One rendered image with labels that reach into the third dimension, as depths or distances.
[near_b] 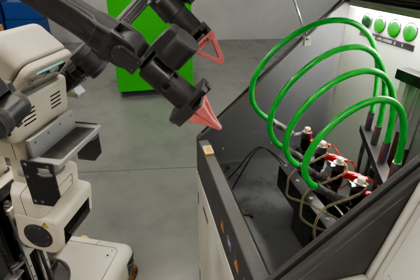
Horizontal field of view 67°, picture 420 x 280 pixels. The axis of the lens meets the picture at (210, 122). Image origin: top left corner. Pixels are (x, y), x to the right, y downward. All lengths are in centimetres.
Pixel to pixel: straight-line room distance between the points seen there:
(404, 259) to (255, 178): 64
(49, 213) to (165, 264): 97
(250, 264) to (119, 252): 106
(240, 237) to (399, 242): 34
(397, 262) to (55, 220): 96
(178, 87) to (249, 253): 42
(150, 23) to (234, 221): 332
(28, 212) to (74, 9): 76
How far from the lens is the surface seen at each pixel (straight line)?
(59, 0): 65
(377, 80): 100
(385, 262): 76
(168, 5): 79
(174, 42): 61
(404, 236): 72
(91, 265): 173
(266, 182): 120
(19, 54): 96
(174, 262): 202
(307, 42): 121
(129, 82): 415
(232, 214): 89
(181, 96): 64
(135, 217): 232
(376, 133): 97
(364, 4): 116
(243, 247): 81
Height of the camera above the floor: 155
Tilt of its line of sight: 27 degrees down
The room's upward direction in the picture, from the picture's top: straight up
